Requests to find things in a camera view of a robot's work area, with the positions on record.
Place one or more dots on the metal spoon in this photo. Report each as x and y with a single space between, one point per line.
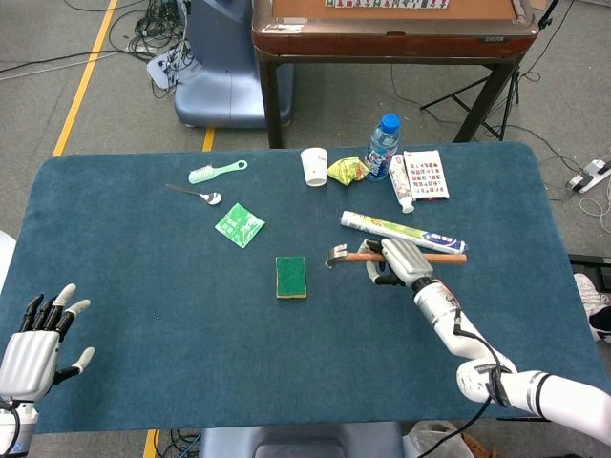
212 197

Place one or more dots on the brown mahjong table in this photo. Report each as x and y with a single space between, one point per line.
391 40

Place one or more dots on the printed flat card box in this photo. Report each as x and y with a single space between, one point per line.
427 175

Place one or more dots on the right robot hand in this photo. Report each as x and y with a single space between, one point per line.
406 262

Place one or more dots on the white sneaker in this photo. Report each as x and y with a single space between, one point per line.
592 296

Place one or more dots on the pale green scrub brush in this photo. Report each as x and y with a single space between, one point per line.
203 174

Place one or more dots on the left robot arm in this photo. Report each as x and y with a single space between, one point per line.
21 424

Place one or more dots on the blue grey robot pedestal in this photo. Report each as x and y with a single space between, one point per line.
224 81

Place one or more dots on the blue table cloth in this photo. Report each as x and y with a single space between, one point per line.
191 310

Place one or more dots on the face-up mahjong tile row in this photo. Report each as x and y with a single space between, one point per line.
382 3

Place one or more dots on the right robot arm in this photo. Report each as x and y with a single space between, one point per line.
444 315

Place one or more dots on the white paper cup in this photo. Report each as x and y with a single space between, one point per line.
314 164

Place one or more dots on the green and yellow sponge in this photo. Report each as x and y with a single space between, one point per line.
290 276

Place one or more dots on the blue cap drink bottle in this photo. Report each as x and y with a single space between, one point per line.
380 152

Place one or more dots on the grey robot torso base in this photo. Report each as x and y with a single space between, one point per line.
296 441

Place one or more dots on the white wrapped bag roll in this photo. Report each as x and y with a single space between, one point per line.
406 232

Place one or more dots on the crumpled yellow snack bag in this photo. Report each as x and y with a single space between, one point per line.
347 171

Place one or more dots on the white toothpaste tube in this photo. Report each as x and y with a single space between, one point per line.
400 183

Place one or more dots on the clear plastic bag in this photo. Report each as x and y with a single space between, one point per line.
434 439

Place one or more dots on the white power strip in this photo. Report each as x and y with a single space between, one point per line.
592 174

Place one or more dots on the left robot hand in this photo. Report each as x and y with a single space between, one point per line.
28 358

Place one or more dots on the black tripod stand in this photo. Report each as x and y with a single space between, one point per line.
515 90

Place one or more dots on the green sachet packet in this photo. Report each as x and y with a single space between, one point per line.
238 225

